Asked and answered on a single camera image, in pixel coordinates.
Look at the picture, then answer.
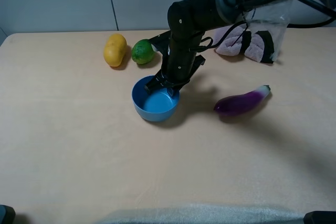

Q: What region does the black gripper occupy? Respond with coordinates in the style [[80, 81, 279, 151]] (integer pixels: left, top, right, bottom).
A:
[[144, 30, 205, 97]]

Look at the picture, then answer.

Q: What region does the blue plastic bowl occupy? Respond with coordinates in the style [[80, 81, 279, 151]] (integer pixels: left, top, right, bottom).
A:
[[131, 76, 180, 122]]

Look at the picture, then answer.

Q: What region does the black block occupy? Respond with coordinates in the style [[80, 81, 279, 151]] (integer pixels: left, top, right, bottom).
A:
[[0, 205, 16, 224], [303, 211, 336, 224]]

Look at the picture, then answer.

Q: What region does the white cloth at bottom edge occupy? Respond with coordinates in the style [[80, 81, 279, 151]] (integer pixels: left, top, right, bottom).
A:
[[100, 204, 304, 223]]

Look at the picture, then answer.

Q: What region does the yellow toy potato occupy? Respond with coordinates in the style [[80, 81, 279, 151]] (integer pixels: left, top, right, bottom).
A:
[[103, 33, 127, 67]]

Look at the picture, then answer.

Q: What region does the clear plastic bag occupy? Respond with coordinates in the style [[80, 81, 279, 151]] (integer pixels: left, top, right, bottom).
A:
[[246, 0, 292, 61]]

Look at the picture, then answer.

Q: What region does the green toy lime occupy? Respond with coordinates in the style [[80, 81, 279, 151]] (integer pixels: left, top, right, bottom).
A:
[[131, 39, 154, 65]]

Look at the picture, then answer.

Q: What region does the black block bottom right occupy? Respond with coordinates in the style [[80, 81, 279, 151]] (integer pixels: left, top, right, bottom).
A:
[[303, 211, 336, 224]]

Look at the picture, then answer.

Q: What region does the black block bottom left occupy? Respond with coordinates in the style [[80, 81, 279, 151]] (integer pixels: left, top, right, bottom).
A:
[[0, 205, 16, 224]]

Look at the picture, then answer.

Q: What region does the purple toy eggplant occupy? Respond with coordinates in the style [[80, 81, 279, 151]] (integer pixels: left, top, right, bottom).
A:
[[213, 85, 271, 116]]

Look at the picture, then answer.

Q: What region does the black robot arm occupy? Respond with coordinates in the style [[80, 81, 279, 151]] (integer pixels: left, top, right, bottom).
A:
[[142, 0, 276, 96]]

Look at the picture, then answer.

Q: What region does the pink rolled towel black band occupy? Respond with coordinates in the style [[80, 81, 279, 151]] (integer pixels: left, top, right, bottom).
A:
[[215, 26, 275, 64]]

